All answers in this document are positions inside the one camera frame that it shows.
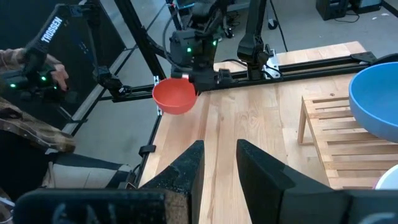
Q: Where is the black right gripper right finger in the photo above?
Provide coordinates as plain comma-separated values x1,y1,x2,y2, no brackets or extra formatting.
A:
236,139,398,224

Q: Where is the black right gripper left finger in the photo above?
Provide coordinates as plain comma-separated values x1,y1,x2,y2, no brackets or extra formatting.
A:
12,139,205,224

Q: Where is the red bowl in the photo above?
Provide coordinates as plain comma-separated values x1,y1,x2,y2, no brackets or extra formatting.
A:
152,77,199,115

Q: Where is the white bowl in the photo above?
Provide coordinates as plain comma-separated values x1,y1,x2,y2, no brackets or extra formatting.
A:
374,164,398,190

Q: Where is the grey-blue bowl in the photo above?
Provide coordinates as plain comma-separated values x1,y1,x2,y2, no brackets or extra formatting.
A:
348,62,398,144

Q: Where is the wooden slatted shelf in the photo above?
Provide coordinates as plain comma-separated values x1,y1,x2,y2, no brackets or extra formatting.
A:
297,93,398,190

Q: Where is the person's hand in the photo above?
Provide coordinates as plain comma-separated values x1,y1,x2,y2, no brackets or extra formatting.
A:
49,63,70,91

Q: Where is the person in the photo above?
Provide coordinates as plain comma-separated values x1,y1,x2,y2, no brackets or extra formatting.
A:
0,48,134,224

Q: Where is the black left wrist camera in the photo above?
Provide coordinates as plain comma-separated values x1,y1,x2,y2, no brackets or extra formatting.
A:
217,68,234,87

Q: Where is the black aluminium table frame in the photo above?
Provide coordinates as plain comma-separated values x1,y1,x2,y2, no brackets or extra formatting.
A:
60,0,379,187

